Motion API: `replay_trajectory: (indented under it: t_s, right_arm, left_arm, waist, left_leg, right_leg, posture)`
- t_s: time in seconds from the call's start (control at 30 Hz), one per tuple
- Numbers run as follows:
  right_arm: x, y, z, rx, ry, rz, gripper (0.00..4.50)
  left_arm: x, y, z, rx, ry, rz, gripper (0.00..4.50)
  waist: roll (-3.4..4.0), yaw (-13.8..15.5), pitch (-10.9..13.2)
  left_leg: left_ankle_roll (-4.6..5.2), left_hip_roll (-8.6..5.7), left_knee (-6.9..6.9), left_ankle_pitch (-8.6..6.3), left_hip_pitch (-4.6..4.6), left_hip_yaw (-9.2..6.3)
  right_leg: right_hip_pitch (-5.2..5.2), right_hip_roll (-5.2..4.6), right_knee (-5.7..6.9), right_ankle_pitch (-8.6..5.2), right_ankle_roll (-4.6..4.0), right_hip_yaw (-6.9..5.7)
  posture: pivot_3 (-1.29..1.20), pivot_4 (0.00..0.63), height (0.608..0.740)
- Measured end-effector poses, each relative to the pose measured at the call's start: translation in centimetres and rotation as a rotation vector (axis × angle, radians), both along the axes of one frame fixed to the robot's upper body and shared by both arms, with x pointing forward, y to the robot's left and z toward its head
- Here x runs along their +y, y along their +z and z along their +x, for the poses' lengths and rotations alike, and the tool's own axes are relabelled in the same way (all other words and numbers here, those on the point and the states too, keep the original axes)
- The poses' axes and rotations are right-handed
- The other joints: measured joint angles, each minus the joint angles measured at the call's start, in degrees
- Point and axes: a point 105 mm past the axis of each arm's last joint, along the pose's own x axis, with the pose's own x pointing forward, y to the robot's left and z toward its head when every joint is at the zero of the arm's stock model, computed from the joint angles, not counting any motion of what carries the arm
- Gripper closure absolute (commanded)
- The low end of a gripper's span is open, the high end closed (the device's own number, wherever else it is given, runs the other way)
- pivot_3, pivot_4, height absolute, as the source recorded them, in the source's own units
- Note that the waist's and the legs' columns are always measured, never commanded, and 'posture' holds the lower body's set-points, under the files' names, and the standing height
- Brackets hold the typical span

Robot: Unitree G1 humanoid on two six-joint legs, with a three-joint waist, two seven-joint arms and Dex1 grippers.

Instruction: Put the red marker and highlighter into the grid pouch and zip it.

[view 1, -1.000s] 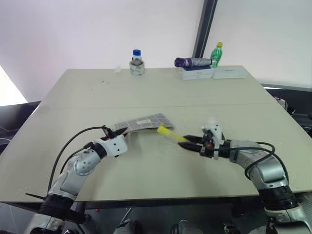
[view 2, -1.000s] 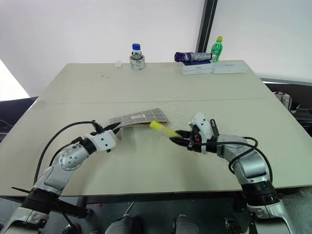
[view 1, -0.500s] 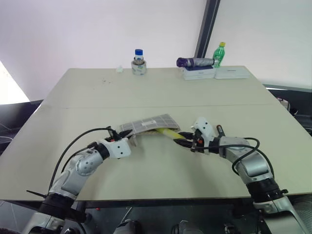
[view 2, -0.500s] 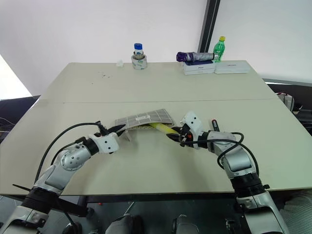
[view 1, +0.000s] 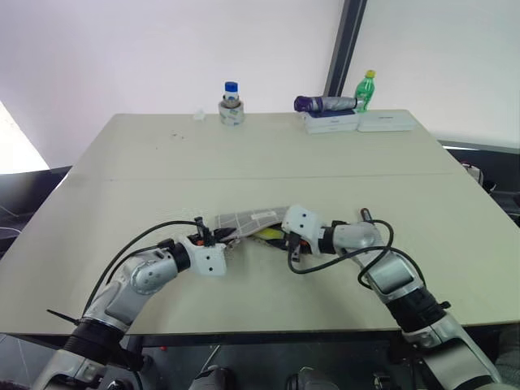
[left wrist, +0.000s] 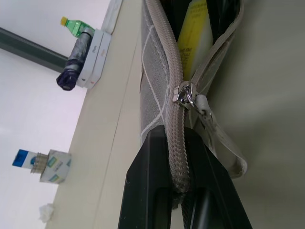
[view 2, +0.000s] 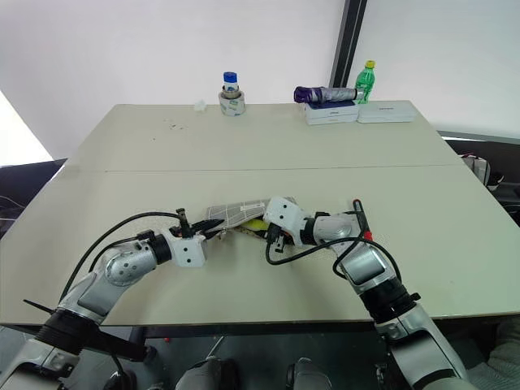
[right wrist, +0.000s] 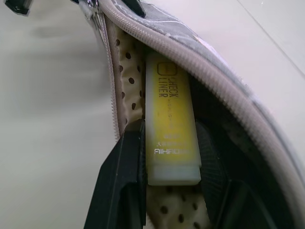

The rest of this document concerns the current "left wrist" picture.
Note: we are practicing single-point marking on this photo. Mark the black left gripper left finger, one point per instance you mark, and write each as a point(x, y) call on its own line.
point(145, 181)

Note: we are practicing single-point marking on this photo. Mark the folded dark purple umbrella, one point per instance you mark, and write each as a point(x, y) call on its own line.
point(74, 62)

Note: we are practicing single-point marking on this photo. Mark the crumpled white tissue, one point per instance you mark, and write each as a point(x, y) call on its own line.
point(46, 211)

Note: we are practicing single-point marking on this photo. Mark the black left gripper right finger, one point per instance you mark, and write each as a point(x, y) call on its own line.
point(209, 181)

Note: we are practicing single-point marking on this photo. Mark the blue and white small box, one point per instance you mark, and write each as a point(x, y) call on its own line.
point(22, 160)

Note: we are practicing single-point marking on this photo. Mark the white flat box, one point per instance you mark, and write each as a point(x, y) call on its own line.
point(91, 57)
point(100, 62)

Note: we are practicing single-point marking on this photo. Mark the yellow highlighter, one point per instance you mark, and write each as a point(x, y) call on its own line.
point(194, 35)

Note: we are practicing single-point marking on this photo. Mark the white carton with green print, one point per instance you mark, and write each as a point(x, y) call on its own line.
point(56, 166)

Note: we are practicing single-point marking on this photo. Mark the green plastic bottle yellow cap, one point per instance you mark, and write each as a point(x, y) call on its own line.
point(75, 26)

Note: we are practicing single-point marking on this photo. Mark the grey grid zip pouch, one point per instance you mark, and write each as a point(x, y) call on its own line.
point(157, 78)

